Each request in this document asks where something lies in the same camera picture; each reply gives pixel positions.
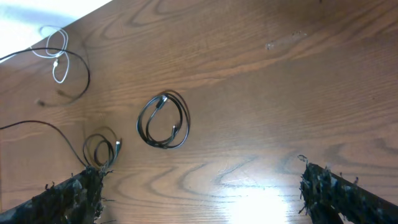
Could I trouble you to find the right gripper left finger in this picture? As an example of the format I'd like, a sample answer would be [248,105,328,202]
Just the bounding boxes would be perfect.
[1,166,109,224]

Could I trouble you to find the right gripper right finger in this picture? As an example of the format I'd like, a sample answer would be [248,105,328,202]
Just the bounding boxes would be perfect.
[298,155,397,223]

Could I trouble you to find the black usb cable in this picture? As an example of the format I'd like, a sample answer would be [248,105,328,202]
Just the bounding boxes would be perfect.
[0,120,123,170]
[0,47,91,108]
[136,90,192,150]

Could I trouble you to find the white usb cable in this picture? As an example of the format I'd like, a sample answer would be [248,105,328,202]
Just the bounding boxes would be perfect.
[29,25,71,85]

